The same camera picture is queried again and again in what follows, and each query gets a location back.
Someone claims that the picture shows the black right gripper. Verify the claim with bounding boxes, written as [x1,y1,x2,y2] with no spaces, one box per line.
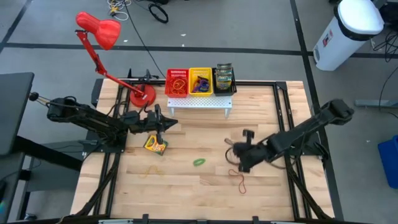
[224,129,269,174]

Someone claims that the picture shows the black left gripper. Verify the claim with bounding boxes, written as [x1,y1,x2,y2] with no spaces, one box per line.
[144,104,178,144]

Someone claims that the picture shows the red plastic basket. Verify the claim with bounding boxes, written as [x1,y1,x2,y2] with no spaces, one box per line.
[164,68,190,98]

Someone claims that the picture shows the long red rubber band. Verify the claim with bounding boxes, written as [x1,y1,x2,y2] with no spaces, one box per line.
[170,77,188,93]
[174,79,188,95]
[169,83,187,96]
[169,77,184,90]
[228,169,247,194]

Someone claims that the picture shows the orange rubber band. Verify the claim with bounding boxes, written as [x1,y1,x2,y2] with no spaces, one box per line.
[172,79,187,94]

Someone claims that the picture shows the red desk lamp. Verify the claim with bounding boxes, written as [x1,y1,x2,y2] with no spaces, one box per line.
[75,11,157,108]

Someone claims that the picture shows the white perforated riser shelf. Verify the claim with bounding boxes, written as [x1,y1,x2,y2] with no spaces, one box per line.
[167,95,233,119]

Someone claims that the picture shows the yellow plastic basket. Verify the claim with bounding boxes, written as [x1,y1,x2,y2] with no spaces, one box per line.
[188,67,214,98]

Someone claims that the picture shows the yellow rubber band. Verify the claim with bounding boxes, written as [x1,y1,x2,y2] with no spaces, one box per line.
[139,164,165,179]

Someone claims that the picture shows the black plastic basket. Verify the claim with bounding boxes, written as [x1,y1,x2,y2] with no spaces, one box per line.
[212,67,238,97]

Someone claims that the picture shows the white trash can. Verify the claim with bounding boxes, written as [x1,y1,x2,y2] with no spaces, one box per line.
[312,0,386,72]

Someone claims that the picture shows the black side table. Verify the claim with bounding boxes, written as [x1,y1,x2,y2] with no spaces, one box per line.
[0,72,35,156]

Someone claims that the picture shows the blue storage bin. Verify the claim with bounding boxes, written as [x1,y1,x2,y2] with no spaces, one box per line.
[377,134,398,190]

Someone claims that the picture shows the black coiled floor cable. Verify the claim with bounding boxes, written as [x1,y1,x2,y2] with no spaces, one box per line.
[147,2,170,24]

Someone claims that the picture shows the white yellow cable bundle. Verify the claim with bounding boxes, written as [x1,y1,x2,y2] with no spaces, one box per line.
[107,0,133,22]

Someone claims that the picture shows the yellow cord with black knob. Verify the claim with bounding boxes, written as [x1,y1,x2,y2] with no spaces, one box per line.
[29,91,52,106]

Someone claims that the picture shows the black equipment with cables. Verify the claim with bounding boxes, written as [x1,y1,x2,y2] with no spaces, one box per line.
[371,0,398,63]

